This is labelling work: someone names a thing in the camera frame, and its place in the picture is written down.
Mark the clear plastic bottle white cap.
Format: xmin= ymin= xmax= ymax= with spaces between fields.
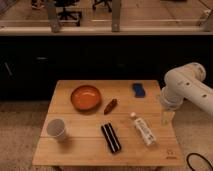
xmin=130 ymin=112 xmax=156 ymax=146

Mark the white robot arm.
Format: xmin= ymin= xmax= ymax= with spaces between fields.
xmin=159 ymin=62 xmax=213 ymax=125

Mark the orange ceramic bowl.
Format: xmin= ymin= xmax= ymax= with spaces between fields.
xmin=70 ymin=85 xmax=102 ymax=111

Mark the blue sponge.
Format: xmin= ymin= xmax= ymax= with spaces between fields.
xmin=132 ymin=83 xmax=145 ymax=98

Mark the brown sausage-shaped object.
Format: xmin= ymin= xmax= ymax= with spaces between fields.
xmin=104 ymin=99 xmax=117 ymax=115

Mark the black striped rectangular case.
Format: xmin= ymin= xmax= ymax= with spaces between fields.
xmin=101 ymin=123 xmax=121 ymax=154

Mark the wooden table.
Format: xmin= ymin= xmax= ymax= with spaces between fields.
xmin=33 ymin=80 xmax=183 ymax=166

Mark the white paper cup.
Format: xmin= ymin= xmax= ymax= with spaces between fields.
xmin=46 ymin=119 xmax=68 ymax=142

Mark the black office chair right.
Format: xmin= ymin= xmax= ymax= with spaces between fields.
xmin=91 ymin=0 xmax=113 ymax=13

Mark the black office chair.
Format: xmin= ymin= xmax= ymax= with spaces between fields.
xmin=54 ymin=0 xmax=82 ymax=26
xmin=91 ymin=0 xmax=113 ymax=13

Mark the black office chair left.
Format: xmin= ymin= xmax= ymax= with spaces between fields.
xmin=54 ymin=0 xmax=82 ymax=26

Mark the black cable on floor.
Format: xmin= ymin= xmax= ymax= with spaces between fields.
xmin=185 ymin=152 xmax=213 ymax=171

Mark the grey metal post right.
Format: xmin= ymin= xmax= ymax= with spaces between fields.
xmin=197 ymin=9 xmax=213 ymax=32

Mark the grey metal post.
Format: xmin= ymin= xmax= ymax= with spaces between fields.
xmin=197 ymin=9 xmax=213 ymax=32
xmin=44 ymin=0 xmax=61 ymax=33
xmin=112 ymin=0 xmax=121 ymax=32

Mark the grey metal post centre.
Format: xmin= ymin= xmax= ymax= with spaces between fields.
xmin=112 ymin=0 xmax=121 ymax=32

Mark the grey metal post left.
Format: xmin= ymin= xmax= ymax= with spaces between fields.
xmin=44 ymin=0 xmax=61 ymax=33

